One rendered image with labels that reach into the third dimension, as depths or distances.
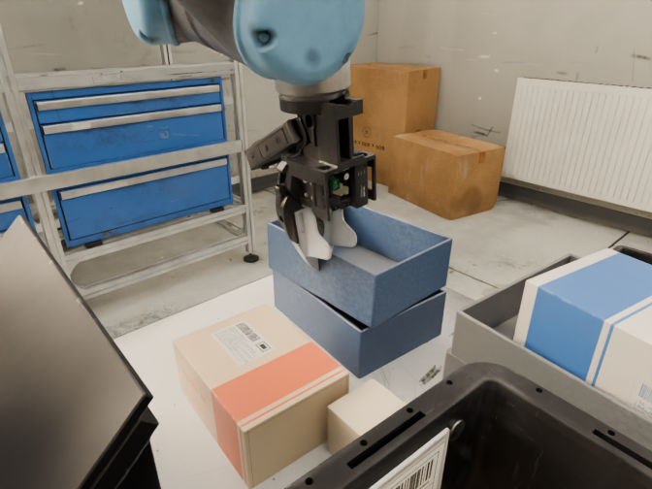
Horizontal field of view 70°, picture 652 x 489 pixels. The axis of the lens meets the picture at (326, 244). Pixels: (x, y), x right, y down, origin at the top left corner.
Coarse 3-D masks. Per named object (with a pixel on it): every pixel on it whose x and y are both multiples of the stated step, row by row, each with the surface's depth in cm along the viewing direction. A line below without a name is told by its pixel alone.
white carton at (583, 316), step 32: (608, 256) 43; (544, 288) 38; (576, 288) 38; (608, 288) 38; (640, 288) 38; (544, 320) 38; (576, 320) 36; (608, 320) 34; (640, 320) 34; (544, 352) 39; (576, 352) 36; (608, 352) 34; (640, 352) 32; (608, 384) 35; (640, 384) 33
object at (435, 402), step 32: (448, 384) 23; (480, 384) 23; (512, 384) 23; (416, 416) 21; (448, 416) 22; (544, 416) 21; (576, 416) 21; (352, 448) 19; (384, 448) 19; (608, 448) 19; (640, 448) 19; (320, 480) 18; (352, 480) 18; (640, 480) 19
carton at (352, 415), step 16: (368, 384) 47; (352, 400) 45; (368, 400) 45; (384, 400) 45; (400, 400) 45; (336, 416) 43; (352, 416) 43; (368, 416) 43; (384, 416) 43; (336, 432) 44; (352, 432) 42; (336, 448) 45
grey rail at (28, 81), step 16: (176, 64) 184; (192, 64) 183; (208, 64) 184; (224, 64) 189; (0, 80) 142; (16, 80) 144; (32, 80) 147; (48, 80) 150; (64, 80) 153; (80, 80) 156; (96, 80) 159; (112, 80) 163; (128, 80) 166; (144, 80) 170; (160, 80) 174
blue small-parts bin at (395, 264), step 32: (352, 224) 72; (384, 224) 67; (288, 256) 61; (352, 256) 69; (384, 256) 69; (416, 256) 54; (448, 256) 60; (320, 288) 58; (352, 288) 53; (384, 288) 52; (416, 288) 57; (384, 320) 54
